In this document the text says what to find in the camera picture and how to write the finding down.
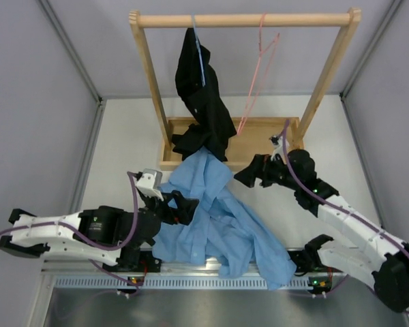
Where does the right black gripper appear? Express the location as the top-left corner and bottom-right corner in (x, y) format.
(234, 153), (300, 191)

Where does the light blue shirt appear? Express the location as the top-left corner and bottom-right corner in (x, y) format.
(152, 149), (297, 290)

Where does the pink wire hanger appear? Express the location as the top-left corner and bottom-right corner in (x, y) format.
(237, 13), (280, 136)

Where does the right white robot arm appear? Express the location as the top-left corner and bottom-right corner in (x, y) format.
(234, 149), (409, 313)

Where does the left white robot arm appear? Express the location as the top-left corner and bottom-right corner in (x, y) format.
(0, 188), (199, 272)

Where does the black shirt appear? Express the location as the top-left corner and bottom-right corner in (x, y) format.
(172, 28), (237, 161)

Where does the wooden clothes rack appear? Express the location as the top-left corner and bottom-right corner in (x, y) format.
(129, 7), (361, 171)

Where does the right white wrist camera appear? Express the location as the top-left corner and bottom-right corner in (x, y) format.
(269, 133), (288, 161)

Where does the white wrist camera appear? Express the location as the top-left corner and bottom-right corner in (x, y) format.
(269, 133), (288, 161)
(136, 168), (164, 200)

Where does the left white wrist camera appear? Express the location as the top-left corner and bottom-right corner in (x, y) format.
(136, 168), (164, 200)

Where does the blue wire hanger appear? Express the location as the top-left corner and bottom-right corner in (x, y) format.
(191, 14), (206, 87)

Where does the slotted cable duct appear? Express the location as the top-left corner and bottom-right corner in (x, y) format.
(54, 274), (331, 290)

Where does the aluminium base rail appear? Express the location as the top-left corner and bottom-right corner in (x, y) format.
(40, 247), (409, 273)

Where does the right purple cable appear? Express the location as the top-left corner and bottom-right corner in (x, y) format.
(281, 119), (409, 315)

